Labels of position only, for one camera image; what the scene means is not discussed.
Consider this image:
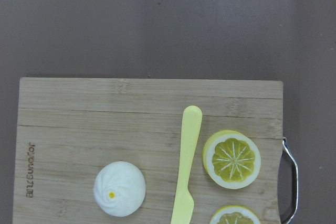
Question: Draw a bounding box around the white steamed bun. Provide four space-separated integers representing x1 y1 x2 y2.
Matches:
93 161 146 217

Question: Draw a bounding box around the bamboo cutting board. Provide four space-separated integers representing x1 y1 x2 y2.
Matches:
13 77 284 223

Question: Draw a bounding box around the yellow plastic knife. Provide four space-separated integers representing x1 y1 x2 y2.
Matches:
171 105 203 223

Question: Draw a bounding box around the lemon slice near handle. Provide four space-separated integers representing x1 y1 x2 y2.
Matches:
202 130 261 189

